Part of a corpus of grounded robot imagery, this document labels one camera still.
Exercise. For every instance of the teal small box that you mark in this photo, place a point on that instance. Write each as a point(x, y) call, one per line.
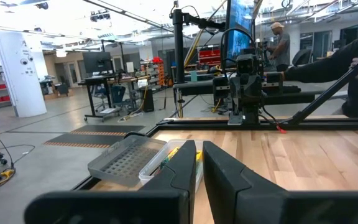
point(194, 76)

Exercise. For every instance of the black monitor pole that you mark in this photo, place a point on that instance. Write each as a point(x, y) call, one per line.
point(178, 46)

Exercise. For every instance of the black office chair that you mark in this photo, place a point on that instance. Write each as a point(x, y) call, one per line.
point(301, 57)

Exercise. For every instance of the person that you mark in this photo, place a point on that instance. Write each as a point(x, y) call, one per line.
point(281, 46)
point(328, 67)

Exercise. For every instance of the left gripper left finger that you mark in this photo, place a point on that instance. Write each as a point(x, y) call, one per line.
point(172, 193)

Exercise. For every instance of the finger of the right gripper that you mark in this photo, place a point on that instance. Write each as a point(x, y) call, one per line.
point(254, 93)
point(238, 93)

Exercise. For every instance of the large monitor blue screen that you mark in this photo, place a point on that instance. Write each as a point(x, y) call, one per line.
point(241, 28)

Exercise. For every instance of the clear pencil case grey lid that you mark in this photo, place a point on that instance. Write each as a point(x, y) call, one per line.
point(120, 161)

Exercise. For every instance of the black floor mat orange stripe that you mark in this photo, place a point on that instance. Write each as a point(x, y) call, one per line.
point(82, 140)
point(110, 128)

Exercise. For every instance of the black monitor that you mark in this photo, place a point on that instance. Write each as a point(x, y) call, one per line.
point(97, 62)

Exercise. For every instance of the black standing desk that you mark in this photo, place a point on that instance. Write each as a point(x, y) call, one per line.
point(104, 80)

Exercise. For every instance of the black side desk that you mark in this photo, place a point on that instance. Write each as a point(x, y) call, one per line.
point(197, 88)

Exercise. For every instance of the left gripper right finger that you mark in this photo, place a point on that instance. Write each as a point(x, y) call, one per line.
point(235, 193)

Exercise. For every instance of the black aluminium table frame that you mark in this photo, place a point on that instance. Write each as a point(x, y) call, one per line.
point(322, 124)

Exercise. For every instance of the red tool chest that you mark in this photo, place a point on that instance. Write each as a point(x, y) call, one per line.
point(210, 56)

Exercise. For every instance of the blue office chair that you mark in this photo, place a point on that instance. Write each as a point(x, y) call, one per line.
point(117, 93)

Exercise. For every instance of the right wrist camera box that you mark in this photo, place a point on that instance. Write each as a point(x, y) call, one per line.
point(245, 64)

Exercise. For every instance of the white pillar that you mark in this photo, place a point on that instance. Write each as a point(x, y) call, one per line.
point(20, 77)

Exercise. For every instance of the yellow green crayon box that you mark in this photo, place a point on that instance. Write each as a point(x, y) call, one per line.
point(173, 153)

